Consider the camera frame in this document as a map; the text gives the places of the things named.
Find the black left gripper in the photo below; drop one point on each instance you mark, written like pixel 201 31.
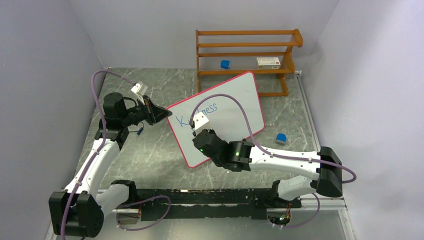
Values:
pixel 159 112

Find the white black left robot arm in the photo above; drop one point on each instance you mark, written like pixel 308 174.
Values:
pixel 79 209

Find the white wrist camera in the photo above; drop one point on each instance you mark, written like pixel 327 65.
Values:
pixel 200 122
pixel 139 89

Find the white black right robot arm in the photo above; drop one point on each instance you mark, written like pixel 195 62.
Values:
pixel 315 171

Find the blue eraser on table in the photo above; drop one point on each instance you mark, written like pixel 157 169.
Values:
pixel 281 139

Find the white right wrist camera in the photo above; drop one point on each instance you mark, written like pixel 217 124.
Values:
pixel 200 122

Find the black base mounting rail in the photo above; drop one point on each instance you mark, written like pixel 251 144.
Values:
pixel 252 203

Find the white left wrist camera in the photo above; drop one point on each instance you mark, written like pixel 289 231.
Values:
pixel 139 89

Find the pink framed whiteboard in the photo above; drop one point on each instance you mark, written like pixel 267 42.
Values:
pixel 223 105

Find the blue eraser on shelf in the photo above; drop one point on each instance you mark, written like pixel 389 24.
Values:
pixel 225 64

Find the white cardboard box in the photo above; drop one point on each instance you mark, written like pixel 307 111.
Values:
pixel 268 63

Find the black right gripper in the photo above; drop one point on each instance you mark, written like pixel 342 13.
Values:
pixel 210 131

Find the blue marker cap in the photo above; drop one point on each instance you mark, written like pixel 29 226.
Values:
pixel 140 131

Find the orange wooden shelf rack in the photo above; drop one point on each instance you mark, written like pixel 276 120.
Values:
pixel 241 48

